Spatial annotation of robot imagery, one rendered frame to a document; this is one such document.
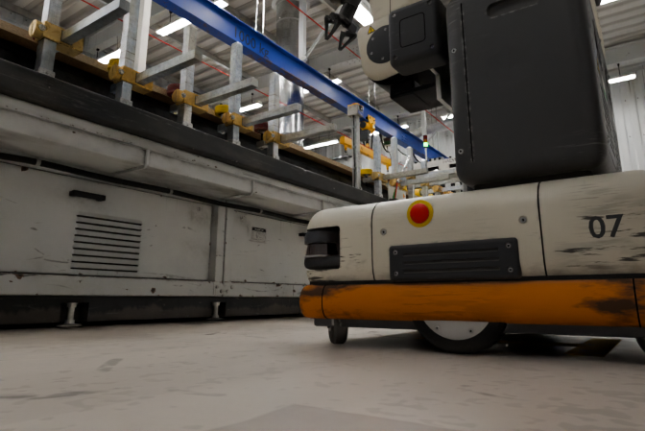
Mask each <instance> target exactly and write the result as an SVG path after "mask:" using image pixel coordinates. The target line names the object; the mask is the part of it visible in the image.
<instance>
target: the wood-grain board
mask: <svg viewBox="0 0 645 431"><path fill-rule="evenodd" d="M0 37H1V38H3V39H5V40H7V41H10V42H12V43H15V44H17V45H20V46H22V47H25V48H27V49H30V50H33V51H35V52H36V48H37V45H38V43H37V42H35V41H34V40H33V38H32V37H31V36H29V32H28V31H26V30H24V29H21V28H19V27H17V26H14V25H12V24H11V23H8V22H6V21H3V20H1V19H0ZM55 60H58V61H61V62H63V63H66V64H69V65H71V66H74V67H76V68H79V69H81V70H83V71H85V72H88V73H90V74H93V75H95V76H98V77H100V78H103V79H105V80H108V81H111V82H113V80H111V79H110V78H109V77H108V72H109V71H108V65H107V64H105V63H103V62H100V61H98V60H95V59H93V58H90V57H88V56H86V55H83V54H79V55H78V56H76V57H71V56H69V55H66V54H64V53H63V52H57V53H56V54H55ZM144 95H147V96H149V97H152V98H154V99H157V100H159V101H161V102H163V103H166V104H168V105H173V104H175V102H173V101H172V98H170V97H169V96H168V95H167V89H164V88H162V87H160V86H157V85H155V84H153V91H152V92H149V93H147V94H144ZM192 113H193V114H195V115H198V116H200V117H202V118H204V119H207V120H209V121H212V122H214V123H217V124H219V125H221V124H222V123H223V122H222V118H220V117H217V116H216V115H215V110H214V109H212V108H208V112H205V113H202V114H198V113H195V112H193V111H192ZM244 134H245V135H248V136H250V137H253V138H255V139H258V140H261V134H260V133H256V132H255V131H254V126H252V132H247V133H244ZM282 150H285V151H287V152H290V153H292V154H295V155H297V156H302V157H304V158H307V159H309V160H312V161H314V162H317V163H319V164H321V165H323V166H326V167H328V168H331V169H333V170H336V171H339V172H341V173H344V174H346V175H349V176H351V177H352V168H350V167H348V166H346V165H344V164H342V163H340V162H337V161H335V160H332V159H330V158H328V157H325V156H322V155H319V154H317V153H315V152H312V151H310V150H307V149H305V148H303V147H301V146H299V145H297V144H294V143H292V142H290V147H289V148H286V149H282Z"/></svg>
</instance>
